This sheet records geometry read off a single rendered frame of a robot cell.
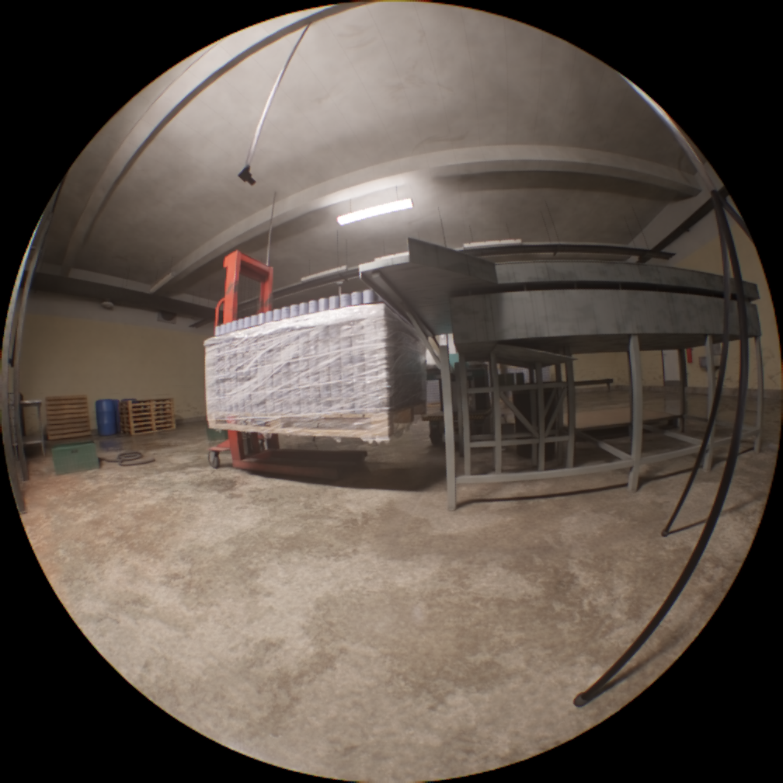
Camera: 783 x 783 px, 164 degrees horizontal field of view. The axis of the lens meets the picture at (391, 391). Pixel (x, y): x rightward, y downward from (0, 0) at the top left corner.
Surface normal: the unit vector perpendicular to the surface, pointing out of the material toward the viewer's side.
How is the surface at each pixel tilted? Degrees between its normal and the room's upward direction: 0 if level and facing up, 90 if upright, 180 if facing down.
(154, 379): 90
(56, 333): 90
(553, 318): 90
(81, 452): 90
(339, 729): 0
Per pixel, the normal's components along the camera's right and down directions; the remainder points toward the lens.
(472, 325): -0.29, 0.03
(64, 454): 0.91, -0.07
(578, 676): -0.07, -1.00
